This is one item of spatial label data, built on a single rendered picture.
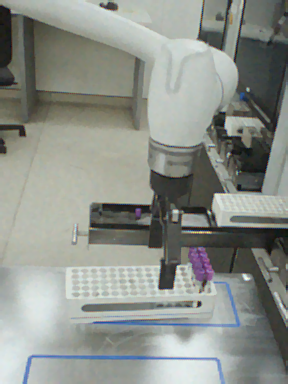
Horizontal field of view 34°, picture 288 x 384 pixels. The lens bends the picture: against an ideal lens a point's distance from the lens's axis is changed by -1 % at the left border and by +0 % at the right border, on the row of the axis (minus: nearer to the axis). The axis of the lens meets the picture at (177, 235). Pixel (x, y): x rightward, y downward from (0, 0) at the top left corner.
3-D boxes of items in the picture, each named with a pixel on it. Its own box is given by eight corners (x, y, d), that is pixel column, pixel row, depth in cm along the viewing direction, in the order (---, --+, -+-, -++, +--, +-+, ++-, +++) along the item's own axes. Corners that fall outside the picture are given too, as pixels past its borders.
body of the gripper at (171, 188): (147, 157, 86) (143, 202, 90) (154, 178, 79) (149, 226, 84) (187, 159, 87) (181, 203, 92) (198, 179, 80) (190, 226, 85)
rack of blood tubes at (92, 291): (202, 287, 106) (206, 264, 103) (213, 317, 98) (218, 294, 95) (66, 290, 100) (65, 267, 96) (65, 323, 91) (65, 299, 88)
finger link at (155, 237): (151, 220, 96) (150, 218, 96) (148, 248, 99) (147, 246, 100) (165, 220, 96) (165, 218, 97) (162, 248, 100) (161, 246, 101)
